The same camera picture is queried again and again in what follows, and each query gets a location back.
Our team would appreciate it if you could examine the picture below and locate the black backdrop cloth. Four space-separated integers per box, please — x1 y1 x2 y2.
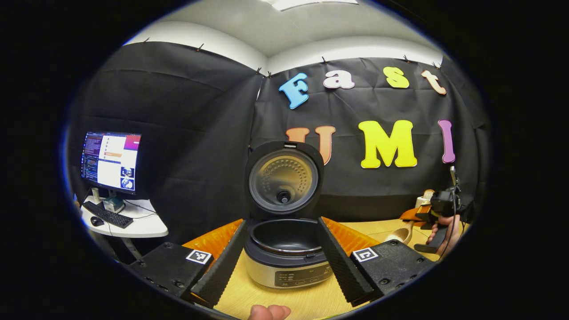
67 41 489 249

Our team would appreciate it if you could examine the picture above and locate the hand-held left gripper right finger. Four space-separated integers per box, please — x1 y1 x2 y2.
317 217 437 307

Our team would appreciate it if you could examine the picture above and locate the silver black rice cooker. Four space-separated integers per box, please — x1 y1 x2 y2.
244 140 336 289

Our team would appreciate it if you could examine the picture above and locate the white side table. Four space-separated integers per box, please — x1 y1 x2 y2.
80 198 168 260

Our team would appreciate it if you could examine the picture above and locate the white toaster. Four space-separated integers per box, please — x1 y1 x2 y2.
416 189 436 208

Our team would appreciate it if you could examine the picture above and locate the computer monitor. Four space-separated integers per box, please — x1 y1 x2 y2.
80 132 142 196

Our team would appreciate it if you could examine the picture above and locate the wooden spoon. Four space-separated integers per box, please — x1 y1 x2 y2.
384 221 417 245

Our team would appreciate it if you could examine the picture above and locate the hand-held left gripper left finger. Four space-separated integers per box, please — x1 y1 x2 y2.
129 219 248 308

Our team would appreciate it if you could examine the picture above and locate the ceiling light panel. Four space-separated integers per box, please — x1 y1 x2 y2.
262 0 358 12

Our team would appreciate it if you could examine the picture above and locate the black keyboard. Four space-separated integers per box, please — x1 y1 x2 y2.
83 201 134 229

